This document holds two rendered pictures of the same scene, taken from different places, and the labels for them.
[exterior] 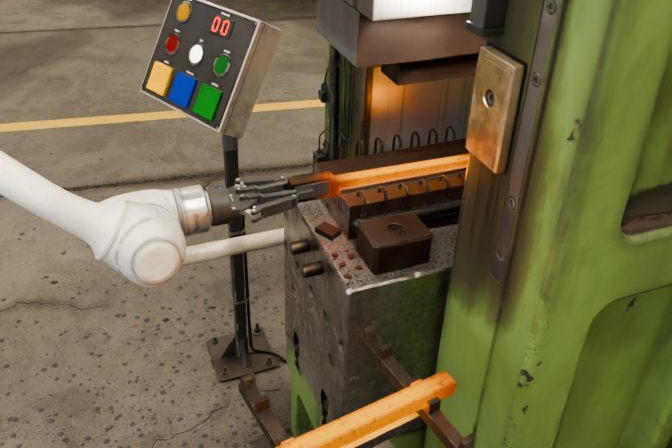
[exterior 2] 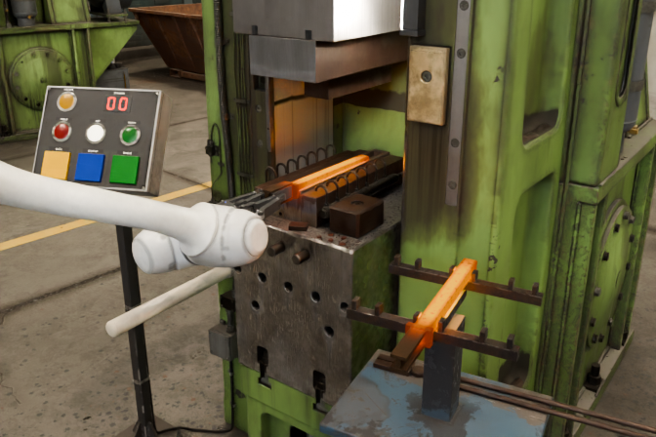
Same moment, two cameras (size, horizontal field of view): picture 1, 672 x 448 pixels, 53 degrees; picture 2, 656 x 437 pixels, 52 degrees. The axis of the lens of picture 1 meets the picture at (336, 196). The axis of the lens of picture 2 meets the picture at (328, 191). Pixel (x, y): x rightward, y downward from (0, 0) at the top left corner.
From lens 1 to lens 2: 0.79 m
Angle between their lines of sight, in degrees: 31
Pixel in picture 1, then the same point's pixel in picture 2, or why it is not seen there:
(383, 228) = (349, 204)
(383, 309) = (369, 264)
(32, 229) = not seen: outside the picture
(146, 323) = not seen: outside the picture
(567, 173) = (498, 102)
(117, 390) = not seen: outside the picture
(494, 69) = (428, 56)
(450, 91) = (318, 121)
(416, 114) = (301, 141)
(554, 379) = (504, 260)
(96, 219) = (196, 217)
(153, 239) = (252, 217)
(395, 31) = (333, 54)
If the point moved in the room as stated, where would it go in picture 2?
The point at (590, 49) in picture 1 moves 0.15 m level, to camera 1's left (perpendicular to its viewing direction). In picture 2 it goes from (500, 21) to (443, 25)
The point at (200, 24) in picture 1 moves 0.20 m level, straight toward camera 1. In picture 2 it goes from (91, 107) to (127, 120)
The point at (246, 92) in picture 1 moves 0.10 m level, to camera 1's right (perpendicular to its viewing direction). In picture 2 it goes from (158, 153) to (193, 148)
